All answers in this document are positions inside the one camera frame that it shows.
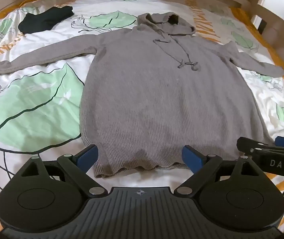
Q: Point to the grey knitted hooded dress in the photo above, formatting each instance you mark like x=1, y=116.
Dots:
x=161, y=99

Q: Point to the wooden bed ladder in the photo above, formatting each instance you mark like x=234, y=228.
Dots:
x=269, y=7

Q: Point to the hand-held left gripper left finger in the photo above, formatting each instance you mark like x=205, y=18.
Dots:
x=88, y=154

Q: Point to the black folded cloth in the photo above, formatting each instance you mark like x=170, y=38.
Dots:
x=45, y=20

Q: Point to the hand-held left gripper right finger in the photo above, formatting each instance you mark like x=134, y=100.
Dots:
x=190, y=155

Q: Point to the leaf printed white bed sheet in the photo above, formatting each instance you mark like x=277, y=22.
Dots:
x=32, y=97

